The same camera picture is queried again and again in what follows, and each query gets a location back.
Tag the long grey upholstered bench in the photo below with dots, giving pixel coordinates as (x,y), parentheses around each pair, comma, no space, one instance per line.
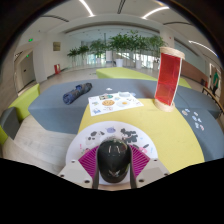
(53,113)

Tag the group of potted green plants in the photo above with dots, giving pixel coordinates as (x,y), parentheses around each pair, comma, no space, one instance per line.
(120,45)

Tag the folded dark blue umbrella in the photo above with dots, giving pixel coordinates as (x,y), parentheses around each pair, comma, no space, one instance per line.
(77,93)

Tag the grey upholstered bench module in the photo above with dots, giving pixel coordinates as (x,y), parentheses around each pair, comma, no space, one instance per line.
(200,101)

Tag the group of ceiling strip lights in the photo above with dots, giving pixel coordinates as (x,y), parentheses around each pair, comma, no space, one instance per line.
(87,8)

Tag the white sticker sheet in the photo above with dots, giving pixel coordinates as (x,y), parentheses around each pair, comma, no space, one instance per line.
(115,103)

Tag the small grey upholstered seat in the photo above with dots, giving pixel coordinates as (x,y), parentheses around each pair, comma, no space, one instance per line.
(9,121)

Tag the black computer mouse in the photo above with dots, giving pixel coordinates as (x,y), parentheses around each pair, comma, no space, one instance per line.
(114,160)

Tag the red fire extinguisher cabinet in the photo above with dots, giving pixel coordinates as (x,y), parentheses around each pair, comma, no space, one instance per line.
(57,69)

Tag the green exit sign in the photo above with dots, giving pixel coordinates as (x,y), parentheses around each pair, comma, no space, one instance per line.
(30,40)

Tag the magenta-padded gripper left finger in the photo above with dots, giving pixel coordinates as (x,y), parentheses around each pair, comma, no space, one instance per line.
(87,163)

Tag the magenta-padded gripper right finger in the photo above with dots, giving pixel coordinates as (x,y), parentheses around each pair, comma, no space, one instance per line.
(140,161)

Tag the small paper sticker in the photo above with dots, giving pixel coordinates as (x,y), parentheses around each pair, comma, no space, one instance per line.
(195,113)
(132,94)
(187,110)
(194,118)
(196,125)
(199,120)
(201,127)
(109,89)
(184,112)

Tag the person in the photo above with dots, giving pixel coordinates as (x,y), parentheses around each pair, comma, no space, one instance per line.
(216,80)

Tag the lime green upholstered bench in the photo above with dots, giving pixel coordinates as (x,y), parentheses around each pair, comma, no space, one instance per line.
(123,72)
(25,101)

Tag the framed wall plaque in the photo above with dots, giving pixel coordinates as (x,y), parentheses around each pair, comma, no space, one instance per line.
(56,46)

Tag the round white printed mouse pad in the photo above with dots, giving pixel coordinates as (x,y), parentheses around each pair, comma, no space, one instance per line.
(110,130)

